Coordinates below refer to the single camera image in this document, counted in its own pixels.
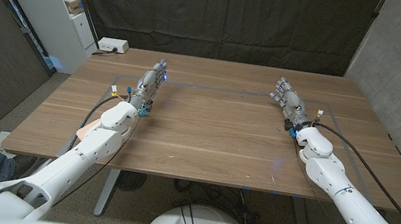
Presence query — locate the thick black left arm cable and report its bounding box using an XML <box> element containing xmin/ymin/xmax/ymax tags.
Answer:
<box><xmin>67</xmin><ymin>89</ymin><xmax>129</xmax><ymax>160</ymax></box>

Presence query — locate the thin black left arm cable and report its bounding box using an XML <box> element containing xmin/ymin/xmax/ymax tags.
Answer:
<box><xmin>52</xmin><ymin>106</ymin><xmax>142</xmax><ymax>217</ymax></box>

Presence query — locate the pink zippered jewelry box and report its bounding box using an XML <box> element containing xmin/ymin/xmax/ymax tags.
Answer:
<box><xmin>75</xmin><ymin>116</ymin><xmax>102</xmax><ymax>144</ymax></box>

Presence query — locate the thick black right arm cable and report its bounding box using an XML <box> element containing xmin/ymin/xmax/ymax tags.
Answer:
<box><xmin>301</xmin><ymin>122</ymin><xmax>401</xmax><ymax>224</ymax></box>

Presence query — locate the black backdrop curtain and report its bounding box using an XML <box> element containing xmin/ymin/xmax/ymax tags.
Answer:
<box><xmin>57</xmin><ymin>0</ymin><xmax>385</xmax><ymax>82</ymax></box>

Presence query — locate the thin braided right arm cable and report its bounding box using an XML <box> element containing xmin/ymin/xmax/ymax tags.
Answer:
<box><xmin>280</xmin><ymin>135</ymin><xmax>382</xmax><ymax>224</ymax></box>

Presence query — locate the white power strip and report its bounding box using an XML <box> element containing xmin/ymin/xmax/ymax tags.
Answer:
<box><xmin>97</xmin><ymin>36</ymin><xmax>130</xmax><ymax>55</ymax></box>

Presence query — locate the cardboard box on shelf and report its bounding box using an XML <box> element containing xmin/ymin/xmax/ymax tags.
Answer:
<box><xmin>63</xmin><ymin>0</ymin><xmax>86</xmax><ymax>16</ymax></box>

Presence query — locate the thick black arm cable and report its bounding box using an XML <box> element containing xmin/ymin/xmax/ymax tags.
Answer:
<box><xmin>67</xmin><ymin>89</ymin><xmax>129</xmax><ymax>160</ymax></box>
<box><xmin>301</xmin><ymin>122</ymin><xmax>401</xmax><ymax>224</ymax></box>

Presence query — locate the black round fan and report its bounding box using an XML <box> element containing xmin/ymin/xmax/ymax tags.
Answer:
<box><xmin>114</xmin><ymin>170</ymin><xmax>149</xmax><ymax>194</ymax></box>

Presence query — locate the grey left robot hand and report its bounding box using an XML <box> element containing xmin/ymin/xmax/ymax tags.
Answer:
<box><xmin>127</xmin><ymin>54</ymin><xmax>170</xmax><ymax>120</ymax></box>

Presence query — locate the black backdrop stand pole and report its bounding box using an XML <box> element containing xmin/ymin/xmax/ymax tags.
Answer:
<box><xmin>368</xmin><ymin>0</ymin><xmax>389</xmax><ymax>22</ymax></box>
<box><xmin>51</xmin><ymin>0</ymin><xmax>106</xmax><ymax>51</ymax></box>

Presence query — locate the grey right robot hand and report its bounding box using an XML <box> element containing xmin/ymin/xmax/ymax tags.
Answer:
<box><xmin>264</xmin><ymin>74</ymin><xmax>318</xmax><ymax>135</ymax></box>

